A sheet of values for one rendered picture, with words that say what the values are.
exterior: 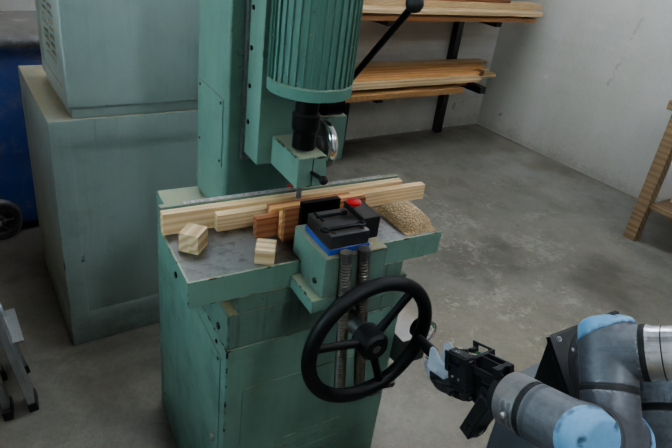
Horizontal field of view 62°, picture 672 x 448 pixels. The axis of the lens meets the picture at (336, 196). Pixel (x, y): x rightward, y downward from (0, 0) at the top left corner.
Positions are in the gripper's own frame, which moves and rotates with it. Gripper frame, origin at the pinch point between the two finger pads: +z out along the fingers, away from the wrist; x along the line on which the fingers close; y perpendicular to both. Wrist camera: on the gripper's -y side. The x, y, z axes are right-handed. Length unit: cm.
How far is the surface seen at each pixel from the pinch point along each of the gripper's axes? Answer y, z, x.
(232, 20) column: 70, 36, 21
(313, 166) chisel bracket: 38.7, 23.4, 10.6
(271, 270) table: 19.9, 18.1, 24.2
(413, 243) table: 19.1, 18.3, -11.1
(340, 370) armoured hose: -2.5, 13.0, 12.9
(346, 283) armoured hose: 17.7, 7.0, 13.7
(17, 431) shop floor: -42, 108, 75
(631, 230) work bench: -33, 116, -249
